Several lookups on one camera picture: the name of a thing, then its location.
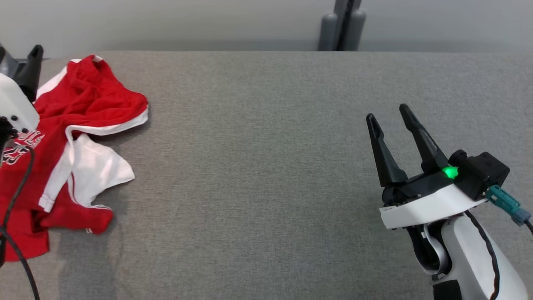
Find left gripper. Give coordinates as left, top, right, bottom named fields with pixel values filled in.
left=0, top=45, right=44, bottom=136

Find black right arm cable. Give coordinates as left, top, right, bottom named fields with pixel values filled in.
left=463, top=210, right=501, bottom=300

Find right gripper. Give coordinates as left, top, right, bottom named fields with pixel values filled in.
left=366, top=104, right=488, bottom=230

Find red shorts white stripe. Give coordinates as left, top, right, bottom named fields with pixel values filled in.
left=34, top=54, right=149, bottom=214

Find grey partition post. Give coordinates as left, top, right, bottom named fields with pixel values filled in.
left=318, top=0, right=367, bottom=51

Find teal cable connector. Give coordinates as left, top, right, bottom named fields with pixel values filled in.
left=485, top=185, right=532, bottom=226

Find red white printed shirt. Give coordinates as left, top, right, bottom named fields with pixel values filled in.
left=0, top=125, right=136, bottom=263

